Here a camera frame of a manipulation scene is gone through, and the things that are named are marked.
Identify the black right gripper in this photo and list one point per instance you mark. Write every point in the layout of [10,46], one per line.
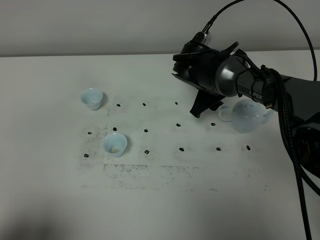
[197,65]

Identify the pale blue porcelain teapot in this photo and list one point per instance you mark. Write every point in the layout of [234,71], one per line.
[245,116]

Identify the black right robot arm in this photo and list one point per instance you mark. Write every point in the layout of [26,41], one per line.
[230,72]

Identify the near pale blue teacup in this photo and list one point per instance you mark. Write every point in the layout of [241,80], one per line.
[115,144]

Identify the pale blue teacup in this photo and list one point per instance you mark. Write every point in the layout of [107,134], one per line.
[92,98]
[115,144]

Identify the far pale blue teacup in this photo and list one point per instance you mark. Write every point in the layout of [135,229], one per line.
[92,98]

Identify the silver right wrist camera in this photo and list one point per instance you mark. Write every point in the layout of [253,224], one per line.
[202,38]

